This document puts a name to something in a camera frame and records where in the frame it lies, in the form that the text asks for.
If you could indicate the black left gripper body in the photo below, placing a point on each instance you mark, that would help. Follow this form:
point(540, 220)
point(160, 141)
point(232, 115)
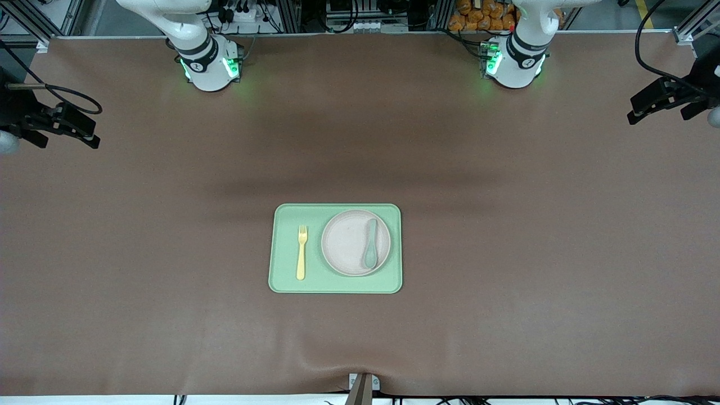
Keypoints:
point(705, 76)

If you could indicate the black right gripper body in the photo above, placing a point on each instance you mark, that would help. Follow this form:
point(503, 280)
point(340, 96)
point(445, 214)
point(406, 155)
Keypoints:
point(13, 109)

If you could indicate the yellow plastic fork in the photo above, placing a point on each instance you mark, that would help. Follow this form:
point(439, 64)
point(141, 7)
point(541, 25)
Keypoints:
point(301, 264)

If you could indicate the round beige plate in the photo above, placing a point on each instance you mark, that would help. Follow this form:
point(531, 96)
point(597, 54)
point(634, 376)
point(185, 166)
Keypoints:
point(349, 247)

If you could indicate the green plastic spoon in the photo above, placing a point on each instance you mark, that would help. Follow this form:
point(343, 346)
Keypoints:
point(370, 259)

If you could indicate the brown table mat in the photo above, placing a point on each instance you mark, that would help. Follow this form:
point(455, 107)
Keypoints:
point(169, 225)

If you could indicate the orange packaged snacks pile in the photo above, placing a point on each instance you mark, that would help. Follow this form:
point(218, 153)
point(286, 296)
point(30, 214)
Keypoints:
point(478, 17)

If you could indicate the white power strip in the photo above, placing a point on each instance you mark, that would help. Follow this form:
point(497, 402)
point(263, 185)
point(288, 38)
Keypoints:
point(242, 14)

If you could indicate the black electronics box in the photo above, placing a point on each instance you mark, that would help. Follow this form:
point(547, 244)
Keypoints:
point(394, 8)

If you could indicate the light green rectangular tray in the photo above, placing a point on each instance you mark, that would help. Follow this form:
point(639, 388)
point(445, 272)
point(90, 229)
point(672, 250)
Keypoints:
point(337, 284)

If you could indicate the aluminium frame profile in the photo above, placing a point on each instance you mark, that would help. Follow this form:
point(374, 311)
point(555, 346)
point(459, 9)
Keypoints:
point(34, 22)
point(697, 25)

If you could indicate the aluminium frame post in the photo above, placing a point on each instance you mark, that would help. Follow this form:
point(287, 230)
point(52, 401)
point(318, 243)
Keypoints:
point(289, 14)
point(441, 14)

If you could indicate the metal bracket with post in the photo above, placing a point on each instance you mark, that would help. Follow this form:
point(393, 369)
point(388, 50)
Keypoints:
point(363, 391)

